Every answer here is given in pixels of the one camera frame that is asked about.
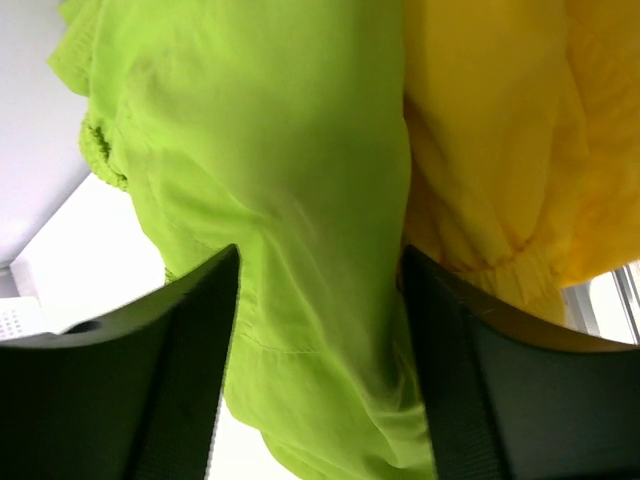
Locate aluminium mounting rail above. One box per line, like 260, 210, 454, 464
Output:
563, 261, 639, 345

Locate yellow shorts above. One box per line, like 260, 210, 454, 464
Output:
404, 1, 639, 325

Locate white plastic basket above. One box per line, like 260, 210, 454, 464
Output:
1, 260, 55, 342

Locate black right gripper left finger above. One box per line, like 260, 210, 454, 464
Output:
1, 245, 240, 479

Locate green shorts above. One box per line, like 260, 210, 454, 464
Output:
49, 1, 435, 479

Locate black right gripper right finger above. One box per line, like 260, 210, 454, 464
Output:
402, 247, 639, 479

